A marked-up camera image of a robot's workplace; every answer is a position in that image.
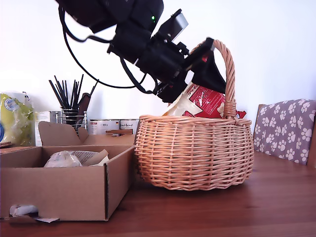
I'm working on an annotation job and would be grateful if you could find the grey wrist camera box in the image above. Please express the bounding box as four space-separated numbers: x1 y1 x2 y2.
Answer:
155 8 190 44

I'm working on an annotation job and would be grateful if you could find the brown cardboard box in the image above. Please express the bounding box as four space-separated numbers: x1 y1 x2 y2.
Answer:
0 118 139 222

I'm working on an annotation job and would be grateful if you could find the brown wooden handle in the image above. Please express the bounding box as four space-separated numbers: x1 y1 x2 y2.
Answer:
78 92 91 131

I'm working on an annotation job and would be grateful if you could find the long black arm cable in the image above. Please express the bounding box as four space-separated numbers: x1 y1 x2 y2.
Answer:
58 4 139 89

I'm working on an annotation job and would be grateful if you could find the yellow-green plastic bag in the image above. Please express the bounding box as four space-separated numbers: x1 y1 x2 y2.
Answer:
0 91 35 146

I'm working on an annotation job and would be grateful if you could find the grey paw print cushion cover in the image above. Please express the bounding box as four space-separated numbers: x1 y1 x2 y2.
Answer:
253 98 316 165

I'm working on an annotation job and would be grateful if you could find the torn white paper scrap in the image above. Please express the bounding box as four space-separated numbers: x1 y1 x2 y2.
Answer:
8 204 60 223

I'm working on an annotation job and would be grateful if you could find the woven wicker basket with handle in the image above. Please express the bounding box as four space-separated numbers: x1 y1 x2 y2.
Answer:
134 39 255 191

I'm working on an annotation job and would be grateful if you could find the thin black stick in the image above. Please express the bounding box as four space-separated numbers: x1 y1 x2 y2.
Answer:
64 79 70 110
70 79 76 110
89 79 100 97
75 74 84 111
48 80 65 110
53 75 69 110

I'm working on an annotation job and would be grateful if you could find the metal wire utensil holder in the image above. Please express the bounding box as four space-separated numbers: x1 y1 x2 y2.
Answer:
50 108 88 136

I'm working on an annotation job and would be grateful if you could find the white Galaxy egg bag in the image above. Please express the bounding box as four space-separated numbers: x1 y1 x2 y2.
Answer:
44 149 109 168

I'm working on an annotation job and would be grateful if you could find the small flat brown object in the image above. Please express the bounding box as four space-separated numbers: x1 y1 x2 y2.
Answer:
105 129 135 137

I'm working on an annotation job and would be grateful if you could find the red and cream egg bag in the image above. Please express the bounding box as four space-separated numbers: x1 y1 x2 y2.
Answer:
162 82 247 119

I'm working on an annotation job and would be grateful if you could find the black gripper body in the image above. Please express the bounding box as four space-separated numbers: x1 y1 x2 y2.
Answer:
136 34 215 85

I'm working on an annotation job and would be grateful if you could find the black looped gripper cable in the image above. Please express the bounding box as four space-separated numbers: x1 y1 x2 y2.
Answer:
120 58 160 94

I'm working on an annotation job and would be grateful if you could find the short black arm cable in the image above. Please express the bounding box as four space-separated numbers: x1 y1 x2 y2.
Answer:
63 22 117 44

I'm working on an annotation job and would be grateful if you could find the tin can with script label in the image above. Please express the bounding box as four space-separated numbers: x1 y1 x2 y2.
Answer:
119 119 139 135

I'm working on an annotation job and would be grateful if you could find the white paper carton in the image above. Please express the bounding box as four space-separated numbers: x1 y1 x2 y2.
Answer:
34 111 51 147

